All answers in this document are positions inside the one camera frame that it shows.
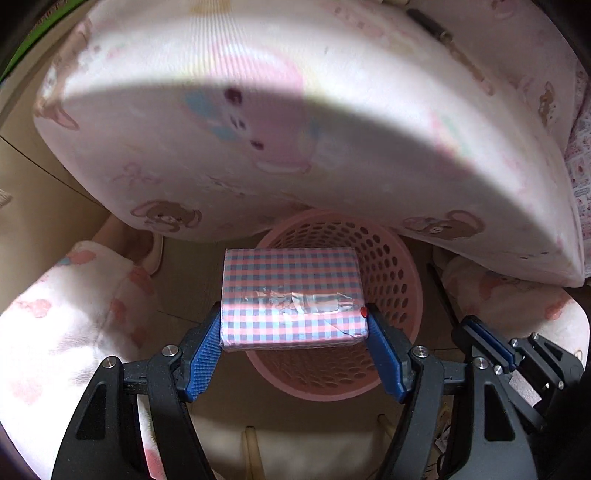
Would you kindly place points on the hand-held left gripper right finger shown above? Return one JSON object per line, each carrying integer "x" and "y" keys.
{"x": 385, "y": 360}

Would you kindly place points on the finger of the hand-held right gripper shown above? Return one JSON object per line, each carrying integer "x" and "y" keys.
{"x": 489, "y": 344}
{"x": 549, "y": 369}

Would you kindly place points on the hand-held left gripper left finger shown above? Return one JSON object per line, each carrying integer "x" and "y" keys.
{"x": 203, "y": 360}

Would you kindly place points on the pink plastic mesh basket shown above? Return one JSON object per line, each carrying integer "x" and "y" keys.
{"x": 392, "y": 277}

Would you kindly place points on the pink blue checkered box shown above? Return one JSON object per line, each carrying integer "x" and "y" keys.
{"x": 291, "y": 281}

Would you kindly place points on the person's right leg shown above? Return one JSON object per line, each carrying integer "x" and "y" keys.
{"x": 508, "y": 286}

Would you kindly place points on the person's foot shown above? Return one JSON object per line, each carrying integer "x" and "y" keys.
{"x": 124, "y": 242}

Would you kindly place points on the pink patchwork printed cloth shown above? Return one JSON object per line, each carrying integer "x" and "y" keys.
{"x": 582, "y": 184}

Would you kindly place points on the pink bear print sofa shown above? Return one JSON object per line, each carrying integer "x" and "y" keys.
{"x": 277, "y": 138}

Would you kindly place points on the cream cabinet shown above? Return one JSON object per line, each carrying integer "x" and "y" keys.
{"x": 27, "y": 184}

